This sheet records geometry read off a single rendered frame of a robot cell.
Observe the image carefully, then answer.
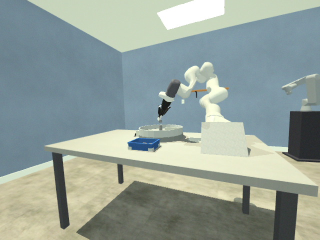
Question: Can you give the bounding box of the blue shallow tray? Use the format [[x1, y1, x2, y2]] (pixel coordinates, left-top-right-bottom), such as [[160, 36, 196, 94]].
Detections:
[[127, 138, 160, 152]]

